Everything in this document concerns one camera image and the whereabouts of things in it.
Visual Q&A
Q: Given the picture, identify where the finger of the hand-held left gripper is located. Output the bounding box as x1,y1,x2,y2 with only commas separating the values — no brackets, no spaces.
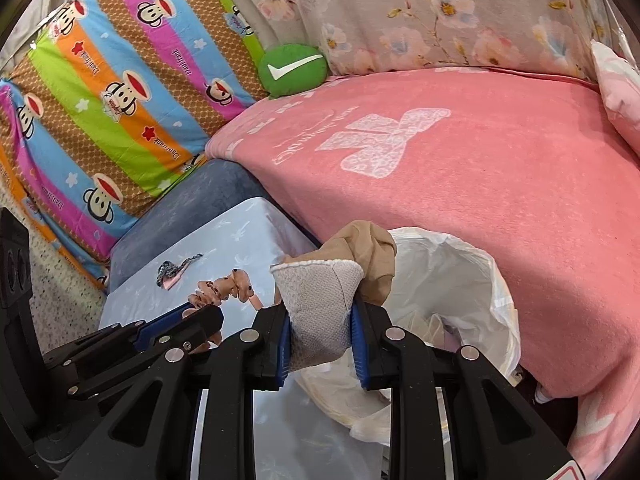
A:
42,309,186,378
70,305,224,401

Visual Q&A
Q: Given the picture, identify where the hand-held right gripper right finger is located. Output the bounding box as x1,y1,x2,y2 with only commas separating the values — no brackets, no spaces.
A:
349,304,576,480

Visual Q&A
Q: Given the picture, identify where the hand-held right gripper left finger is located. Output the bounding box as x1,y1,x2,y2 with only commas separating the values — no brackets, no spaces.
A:
55,304,292,480

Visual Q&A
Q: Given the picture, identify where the peach spotted scrunchie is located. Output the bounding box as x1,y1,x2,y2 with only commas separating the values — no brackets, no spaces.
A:
182,269,263,356

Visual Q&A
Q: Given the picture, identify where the grey knitted sock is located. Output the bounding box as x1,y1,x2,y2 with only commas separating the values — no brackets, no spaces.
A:
270,259,366,371

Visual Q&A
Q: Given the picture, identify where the beige stocking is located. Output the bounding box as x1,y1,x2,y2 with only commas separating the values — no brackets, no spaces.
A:
315,220,398,306

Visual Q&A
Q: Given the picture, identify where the white plastic bag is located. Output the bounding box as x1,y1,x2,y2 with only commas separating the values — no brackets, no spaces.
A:
295,226,521,443

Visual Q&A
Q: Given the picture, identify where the light blue palm print cloth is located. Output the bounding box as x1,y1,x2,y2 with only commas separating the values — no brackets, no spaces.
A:
97,197,391,480

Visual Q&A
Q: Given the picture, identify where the blue-grey cushion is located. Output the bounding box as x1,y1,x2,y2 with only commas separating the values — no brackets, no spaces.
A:
109,159,321,291

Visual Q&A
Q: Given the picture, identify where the pink blanket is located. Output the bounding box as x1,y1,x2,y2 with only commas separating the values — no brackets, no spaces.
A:
205,66,640,480

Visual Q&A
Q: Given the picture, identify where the colourful monkey-print pillow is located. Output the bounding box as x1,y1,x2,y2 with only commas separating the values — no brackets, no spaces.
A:
0,0,268,286

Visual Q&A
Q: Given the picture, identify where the green check mark cushion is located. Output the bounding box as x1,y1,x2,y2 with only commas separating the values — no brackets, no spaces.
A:
257,44,328,98

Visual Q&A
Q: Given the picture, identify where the grey floral quilt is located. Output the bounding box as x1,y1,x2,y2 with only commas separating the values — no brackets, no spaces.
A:
207,0,616,83

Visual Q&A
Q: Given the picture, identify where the pink pillow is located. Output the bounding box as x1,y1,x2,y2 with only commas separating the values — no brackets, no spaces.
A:
590,39,640,153

